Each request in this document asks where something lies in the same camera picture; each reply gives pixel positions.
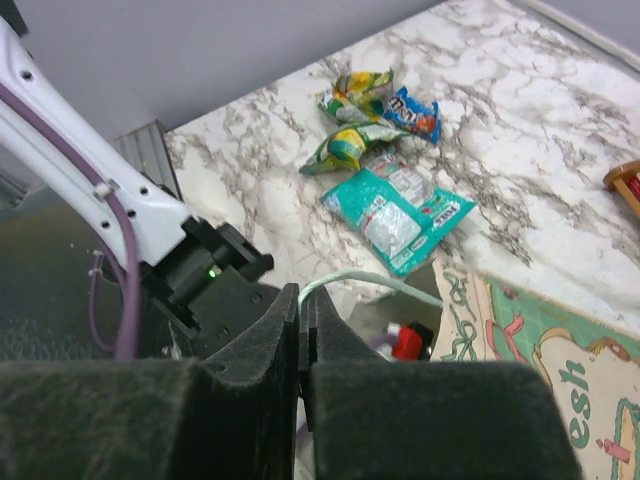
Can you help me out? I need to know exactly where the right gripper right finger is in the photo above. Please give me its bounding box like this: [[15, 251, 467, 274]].
[[300, 288, 582, 479]]

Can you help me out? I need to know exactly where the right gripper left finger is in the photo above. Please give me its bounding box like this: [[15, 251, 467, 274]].
[[1, 284, 299, 479]]

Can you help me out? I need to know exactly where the white paper bag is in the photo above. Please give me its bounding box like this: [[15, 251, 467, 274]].
[[379, 256, 639, 479]]

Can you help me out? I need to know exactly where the blue M&M packet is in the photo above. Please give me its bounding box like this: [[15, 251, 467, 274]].
[[383, 86, 441, 144]]

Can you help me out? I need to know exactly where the yellow green snack packet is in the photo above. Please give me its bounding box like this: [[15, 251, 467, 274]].
[[316, 69, 395, 124]]

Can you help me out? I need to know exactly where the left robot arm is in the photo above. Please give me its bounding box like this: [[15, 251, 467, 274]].
[[1, 1, 278, 361]]

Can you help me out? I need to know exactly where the teal snack packet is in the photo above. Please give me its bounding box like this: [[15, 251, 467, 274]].
[[322, 149, 475, 278]]

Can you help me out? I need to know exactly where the wooden shelf rack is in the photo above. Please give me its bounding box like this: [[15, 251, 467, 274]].
[[603, 160, 640, 217]]

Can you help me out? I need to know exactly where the red white small box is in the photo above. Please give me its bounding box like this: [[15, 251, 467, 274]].
[[627, 173, 640, 201]]

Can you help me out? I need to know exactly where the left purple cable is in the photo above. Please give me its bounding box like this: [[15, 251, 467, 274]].
[[0, 82, 142, 361]]

